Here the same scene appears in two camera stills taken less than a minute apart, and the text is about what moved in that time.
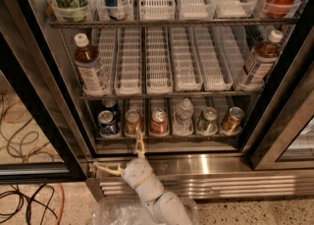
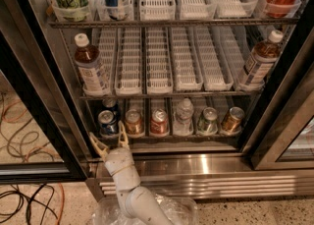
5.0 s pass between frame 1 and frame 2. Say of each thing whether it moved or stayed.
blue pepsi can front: stayed
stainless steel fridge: stayed
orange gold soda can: stayed
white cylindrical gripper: moved
